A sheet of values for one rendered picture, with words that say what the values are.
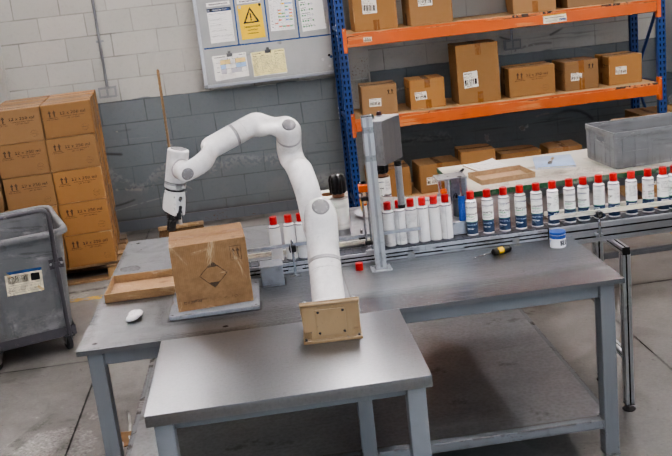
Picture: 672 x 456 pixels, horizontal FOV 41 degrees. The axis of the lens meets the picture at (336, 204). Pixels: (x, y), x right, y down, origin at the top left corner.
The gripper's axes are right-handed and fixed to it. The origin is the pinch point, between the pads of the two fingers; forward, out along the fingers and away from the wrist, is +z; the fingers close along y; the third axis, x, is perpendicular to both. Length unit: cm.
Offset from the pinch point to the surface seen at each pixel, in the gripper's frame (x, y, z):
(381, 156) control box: -77, -35, -33
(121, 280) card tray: -8, 49, 43
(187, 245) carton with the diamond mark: -0.8, -11.0, 4.7
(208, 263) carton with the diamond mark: -8.0, -16.1, 11.4
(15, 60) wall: -142, 481, 17
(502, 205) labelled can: -133, -60, -14
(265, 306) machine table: -25.7, -32.7, 26.3
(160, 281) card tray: -19, 34, 39
